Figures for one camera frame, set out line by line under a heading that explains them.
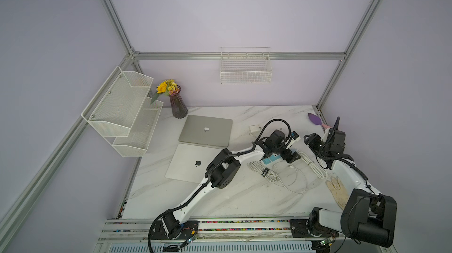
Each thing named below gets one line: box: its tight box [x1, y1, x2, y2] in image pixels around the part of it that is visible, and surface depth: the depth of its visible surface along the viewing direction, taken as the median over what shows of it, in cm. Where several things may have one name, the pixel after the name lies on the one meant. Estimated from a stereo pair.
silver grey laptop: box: [178, 114, 233, 148], surface depth 110 cm
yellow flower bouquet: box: [150, 79, 180, 105], surface depth 100 cm
